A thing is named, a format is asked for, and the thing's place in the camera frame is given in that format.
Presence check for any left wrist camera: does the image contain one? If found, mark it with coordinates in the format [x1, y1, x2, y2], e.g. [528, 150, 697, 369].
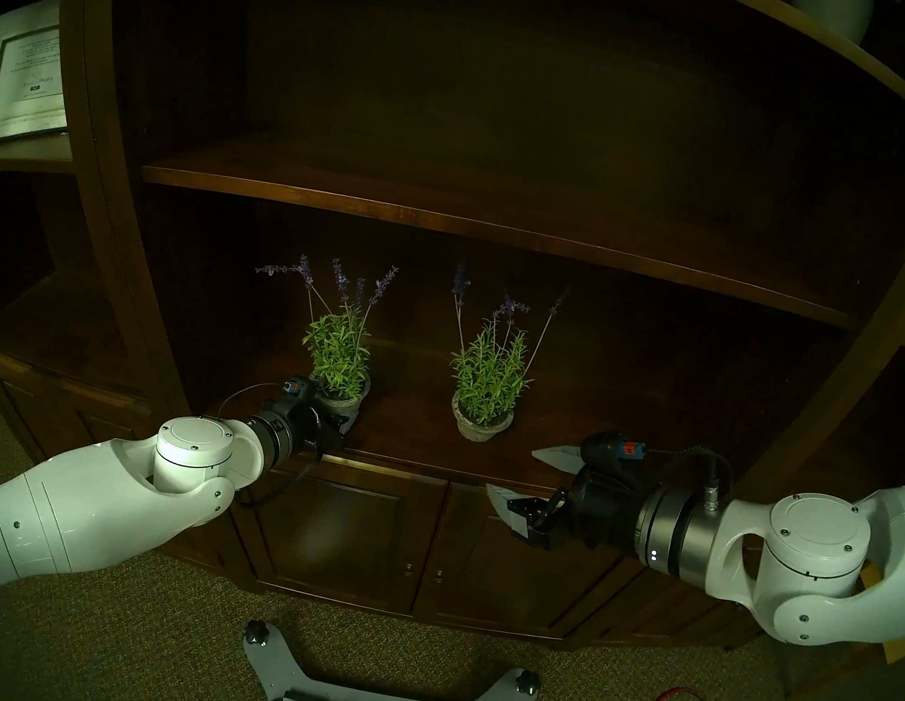
[278, 375, 322, 410]

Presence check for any white ceramic pot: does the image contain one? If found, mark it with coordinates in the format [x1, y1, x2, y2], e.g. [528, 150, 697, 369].
[786, 0, 875, 45]

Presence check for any potted fake lavender plant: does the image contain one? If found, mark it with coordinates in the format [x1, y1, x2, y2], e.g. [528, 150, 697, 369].
[231, 243, 400, 437]
[426, 260, 573, 455]

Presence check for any dark wooden bookcase cabinet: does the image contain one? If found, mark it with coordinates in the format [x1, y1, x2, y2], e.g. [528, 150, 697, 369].
[0, 0, 905, 701]

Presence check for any white framed certificate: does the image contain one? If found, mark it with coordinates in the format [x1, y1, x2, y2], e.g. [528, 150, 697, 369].
[0, 0, 91, 163]

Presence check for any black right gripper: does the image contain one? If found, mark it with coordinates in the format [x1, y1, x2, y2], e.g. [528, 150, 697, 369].
[477, 434, 660, 569]

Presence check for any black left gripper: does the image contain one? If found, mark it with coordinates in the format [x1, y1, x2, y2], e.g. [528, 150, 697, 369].
[273, 399, 362, 467]

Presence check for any dark wooden cabinet door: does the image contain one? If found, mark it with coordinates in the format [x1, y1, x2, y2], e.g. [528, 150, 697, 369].
[418, 479, 645, 652]
[216, 446, 440, 616]

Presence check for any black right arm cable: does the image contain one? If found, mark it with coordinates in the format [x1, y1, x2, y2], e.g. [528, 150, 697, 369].
[641, 439, 740, 499]

